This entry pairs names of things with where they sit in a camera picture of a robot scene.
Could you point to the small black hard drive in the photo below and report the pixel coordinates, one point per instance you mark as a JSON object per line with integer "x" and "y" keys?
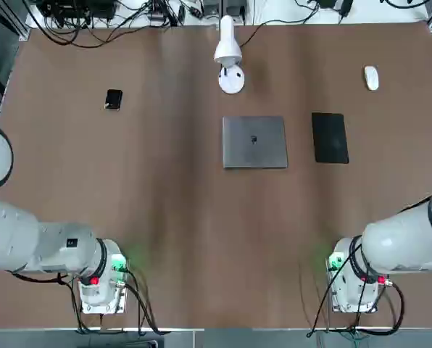
{"x": 114, "y": 100}

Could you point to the white desk lamp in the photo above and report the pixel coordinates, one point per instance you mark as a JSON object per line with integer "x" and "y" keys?
{"x": 227, "y": 47}

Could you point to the white computer mouse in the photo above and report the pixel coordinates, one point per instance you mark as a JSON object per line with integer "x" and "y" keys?
{"x": 371, "y": 78}

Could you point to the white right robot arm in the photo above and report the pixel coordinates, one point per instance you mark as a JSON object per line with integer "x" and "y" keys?
{"x": 393, "y": 243}

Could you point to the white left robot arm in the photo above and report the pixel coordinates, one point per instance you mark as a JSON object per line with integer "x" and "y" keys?
{"x": 6, "y": 232}

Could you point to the silver closed laptop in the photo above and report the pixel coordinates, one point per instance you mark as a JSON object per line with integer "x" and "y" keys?
{"x": 254, "y": 145}

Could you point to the black mouse pad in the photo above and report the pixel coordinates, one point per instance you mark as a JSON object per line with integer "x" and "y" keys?
{"x": 330, "y": 137}

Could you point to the black electronics box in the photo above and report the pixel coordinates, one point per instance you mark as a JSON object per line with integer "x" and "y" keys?
{"x": 92, "y": 9}

